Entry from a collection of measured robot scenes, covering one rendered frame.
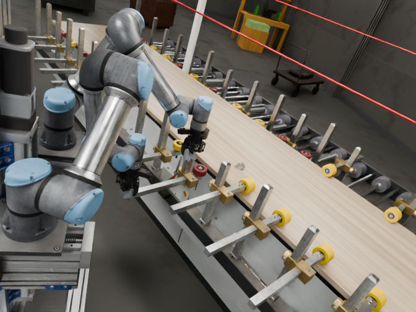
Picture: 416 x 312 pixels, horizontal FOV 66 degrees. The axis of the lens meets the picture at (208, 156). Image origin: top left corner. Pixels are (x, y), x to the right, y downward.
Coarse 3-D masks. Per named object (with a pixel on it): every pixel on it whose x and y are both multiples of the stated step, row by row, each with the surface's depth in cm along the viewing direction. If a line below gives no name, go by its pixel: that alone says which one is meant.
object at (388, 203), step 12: (240, 84) 348; (228, 96) 343; (264, 120) 314; (276, 132) 297; (312, 132) 293; (300, 144) 290; (336, 144) 280; (312, 156) 277; (348, 156) 272; (372, 168) 259; (348, 180) 258; (372, 180) 261; (360, 192) 247; (372, 192) 254; (384, 192) 255; (384, 204) 241; (408, 228) 222
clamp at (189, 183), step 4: (180, 168) 180; (180, 172) 178; (180, 176) 179; (184, 176) 176; (188, 176) 176; (192, 176) 177; (188, 180) 174; (192, 180) 174; (196, 180) 175; (188, 184) 175; (192, 184) 175
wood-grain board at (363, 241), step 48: (144, 48) 339; (192, 96) 265; (240, 144) 217; (240, 192) 172; (288, 192) 185; (336, 192) 200; (288, 240) 151; (336, 240) 160; (384, 240) 171; (336, 288) 137; (384, 288) 141
